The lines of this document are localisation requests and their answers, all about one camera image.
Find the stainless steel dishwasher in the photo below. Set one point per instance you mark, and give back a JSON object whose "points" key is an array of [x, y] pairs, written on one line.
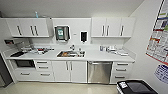
{"points": [[100, 72]]}

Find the chrome sink faucet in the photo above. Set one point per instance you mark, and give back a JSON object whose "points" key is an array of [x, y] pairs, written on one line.
{"points": [[72, 47]]}

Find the stainless steel sink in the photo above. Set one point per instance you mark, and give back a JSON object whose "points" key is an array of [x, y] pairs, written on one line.
{"points": [[70, 54]]}

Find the steel paper towel dispenser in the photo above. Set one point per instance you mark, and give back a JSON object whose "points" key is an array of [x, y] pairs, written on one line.
{"points": [[61, 33]]}

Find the white two-door sink cabinet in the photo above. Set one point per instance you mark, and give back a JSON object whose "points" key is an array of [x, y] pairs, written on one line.
{"points": [[70, 71]]}

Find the white three-drawer unit wide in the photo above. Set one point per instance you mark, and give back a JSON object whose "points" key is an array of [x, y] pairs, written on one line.
{"points": [[122, 72]]}

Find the white three-drawer unit narrow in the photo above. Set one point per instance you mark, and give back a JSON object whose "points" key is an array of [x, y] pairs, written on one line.
{"points": [[44, 70]]}

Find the blue bottle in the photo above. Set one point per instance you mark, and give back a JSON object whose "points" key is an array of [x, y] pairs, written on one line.
{"points": [[36, 15]]}

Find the white drawer below microwave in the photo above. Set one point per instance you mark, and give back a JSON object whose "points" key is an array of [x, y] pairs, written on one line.
{"points": [[25, 74]]}

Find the black counter tray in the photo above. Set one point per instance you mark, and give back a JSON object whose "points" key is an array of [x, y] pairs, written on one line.
{"points": [[18, 53]]}

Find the black wall soap dispenser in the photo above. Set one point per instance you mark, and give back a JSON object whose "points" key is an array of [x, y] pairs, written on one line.
{"points": [[83, 36]]}

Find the white four-door wall cabinet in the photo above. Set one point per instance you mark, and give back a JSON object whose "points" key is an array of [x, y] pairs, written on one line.
{"points": [[113, 26]]}

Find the small red black wall box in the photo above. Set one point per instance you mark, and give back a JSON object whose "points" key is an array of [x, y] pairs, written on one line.
{"points": [[10, 42]]}

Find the colourful wall poster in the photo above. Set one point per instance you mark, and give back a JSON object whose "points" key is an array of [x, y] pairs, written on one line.
{"points": [[160, 36]]}

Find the blue wall poster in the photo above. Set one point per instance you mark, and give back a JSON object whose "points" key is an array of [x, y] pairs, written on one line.
{"points": [[162, 74]]}

